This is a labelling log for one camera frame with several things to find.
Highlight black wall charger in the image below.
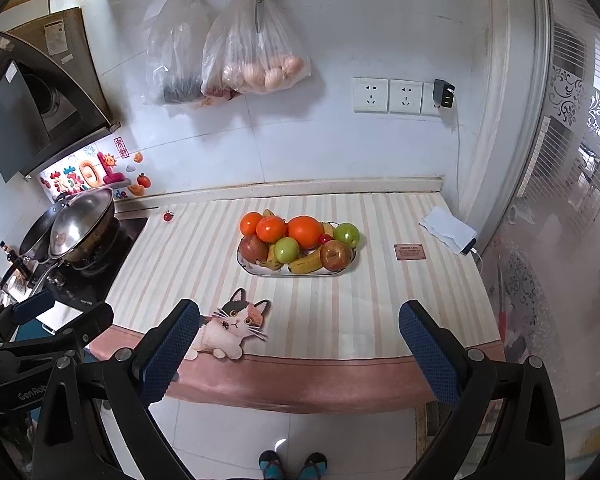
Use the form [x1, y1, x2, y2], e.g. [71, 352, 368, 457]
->
[432, 79, 456, 110]

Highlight glass sliding door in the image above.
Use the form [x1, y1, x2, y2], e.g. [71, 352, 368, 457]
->
[480, 10, 600, 421]

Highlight steel wok with lid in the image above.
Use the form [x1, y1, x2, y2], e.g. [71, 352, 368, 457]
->
[19, 200, 120, 268]

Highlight dark red apple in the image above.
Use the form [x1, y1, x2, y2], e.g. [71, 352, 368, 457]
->
[238, 235, 270, 264]

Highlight black range hood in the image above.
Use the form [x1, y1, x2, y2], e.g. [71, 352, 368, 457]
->
[0, 30, 121, 183]

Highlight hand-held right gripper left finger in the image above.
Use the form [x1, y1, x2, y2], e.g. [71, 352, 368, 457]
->
[32, 298, 202, 480]

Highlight steel wok lid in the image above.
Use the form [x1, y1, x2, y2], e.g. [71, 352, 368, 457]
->
[49, 187, 116, 258]

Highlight person's right sandalled foot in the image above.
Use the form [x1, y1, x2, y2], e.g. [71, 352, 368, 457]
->
[297, 452, 328, 480]

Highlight white paper sheet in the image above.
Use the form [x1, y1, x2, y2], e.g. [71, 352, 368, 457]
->
[419, 205, 476, 253]

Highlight colourful lettering wall sticker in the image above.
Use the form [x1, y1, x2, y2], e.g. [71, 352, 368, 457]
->
[40, 152, 131, 197]

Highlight group of brown eggs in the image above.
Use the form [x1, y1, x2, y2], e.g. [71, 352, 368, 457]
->
[222, 55, 306, 95]

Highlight person's sandalled foot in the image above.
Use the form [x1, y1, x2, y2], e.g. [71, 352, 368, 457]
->
[297, 452, 328, 480]
[258, 451, 286, 480]

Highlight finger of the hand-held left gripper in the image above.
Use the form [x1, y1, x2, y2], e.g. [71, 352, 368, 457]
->
[0, 290, 56, 346]
[0, 302, 115, 361]

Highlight large orange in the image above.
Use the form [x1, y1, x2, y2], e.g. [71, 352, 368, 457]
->
[286, 215, 325, 250]

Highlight dark sauce bottle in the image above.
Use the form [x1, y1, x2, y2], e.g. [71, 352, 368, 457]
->
[0, 241, 31, 281]

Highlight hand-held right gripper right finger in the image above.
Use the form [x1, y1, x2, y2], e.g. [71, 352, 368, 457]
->
[398, 300, 566, 480]

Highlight green apple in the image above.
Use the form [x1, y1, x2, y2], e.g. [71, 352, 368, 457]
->
[334, 222, 361, 248]
[273, 236, 301, 262]

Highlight person's left sandalled foot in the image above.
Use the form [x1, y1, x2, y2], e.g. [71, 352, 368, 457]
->
[258, 451, 286, 480]

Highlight clear plastic bag dark contents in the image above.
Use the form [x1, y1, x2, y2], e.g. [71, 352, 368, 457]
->
[144, 0, 213, 107]

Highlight brown mat label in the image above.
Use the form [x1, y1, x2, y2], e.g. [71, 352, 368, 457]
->
[394, 243, 426, 261]

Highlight white patterned plate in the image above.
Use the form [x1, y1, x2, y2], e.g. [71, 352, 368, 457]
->
[237, 222, 358, 277]

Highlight white charger cable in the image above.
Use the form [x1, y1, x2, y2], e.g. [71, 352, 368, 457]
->
[450, 107, 468, 211]

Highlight white wall socket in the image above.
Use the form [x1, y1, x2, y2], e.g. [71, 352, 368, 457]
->
[352, 77, 388, 113]
[422, 80, 443, 116]
[388, 79, 423, 115]

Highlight black stove top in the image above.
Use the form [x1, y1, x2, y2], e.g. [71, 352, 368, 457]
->
[30, 215, 150, 311]

